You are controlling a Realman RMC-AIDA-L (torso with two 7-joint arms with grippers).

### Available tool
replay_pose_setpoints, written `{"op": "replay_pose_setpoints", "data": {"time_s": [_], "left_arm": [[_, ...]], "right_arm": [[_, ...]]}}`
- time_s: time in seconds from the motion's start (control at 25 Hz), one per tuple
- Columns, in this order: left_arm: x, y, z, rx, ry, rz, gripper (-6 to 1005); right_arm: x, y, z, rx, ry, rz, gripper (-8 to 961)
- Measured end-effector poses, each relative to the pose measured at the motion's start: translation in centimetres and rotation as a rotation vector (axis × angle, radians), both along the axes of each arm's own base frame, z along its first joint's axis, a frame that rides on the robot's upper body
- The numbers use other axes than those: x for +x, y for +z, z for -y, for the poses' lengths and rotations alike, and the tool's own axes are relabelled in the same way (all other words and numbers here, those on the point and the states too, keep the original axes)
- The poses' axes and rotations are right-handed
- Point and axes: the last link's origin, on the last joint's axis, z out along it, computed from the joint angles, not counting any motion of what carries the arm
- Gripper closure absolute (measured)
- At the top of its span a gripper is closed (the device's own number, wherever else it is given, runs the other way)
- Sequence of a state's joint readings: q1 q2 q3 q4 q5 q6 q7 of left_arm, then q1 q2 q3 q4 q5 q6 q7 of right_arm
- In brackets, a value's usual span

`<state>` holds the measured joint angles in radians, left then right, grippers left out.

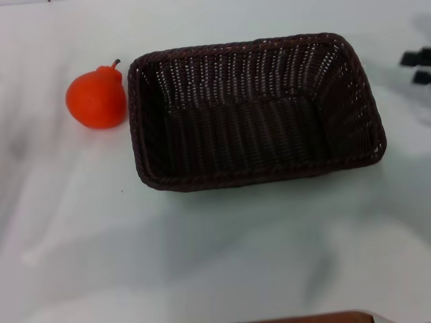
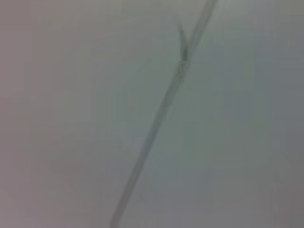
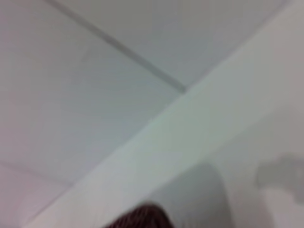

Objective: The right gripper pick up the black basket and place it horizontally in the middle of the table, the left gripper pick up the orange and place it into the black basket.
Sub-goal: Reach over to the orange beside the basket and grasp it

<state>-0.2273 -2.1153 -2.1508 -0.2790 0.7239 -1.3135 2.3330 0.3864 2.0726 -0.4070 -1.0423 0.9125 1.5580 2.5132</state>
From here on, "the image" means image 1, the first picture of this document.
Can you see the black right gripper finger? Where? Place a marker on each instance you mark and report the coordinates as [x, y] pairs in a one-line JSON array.
[[423, 77], [417, 57]]

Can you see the dark brown woven basket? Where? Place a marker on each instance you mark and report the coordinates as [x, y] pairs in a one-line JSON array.
[[249, 134]]

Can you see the orange toy pear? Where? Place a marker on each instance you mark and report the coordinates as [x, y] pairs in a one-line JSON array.
[[96, 101]]

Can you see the brown wooden edge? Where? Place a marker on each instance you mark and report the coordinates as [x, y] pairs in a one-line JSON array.
[[320, 318]]

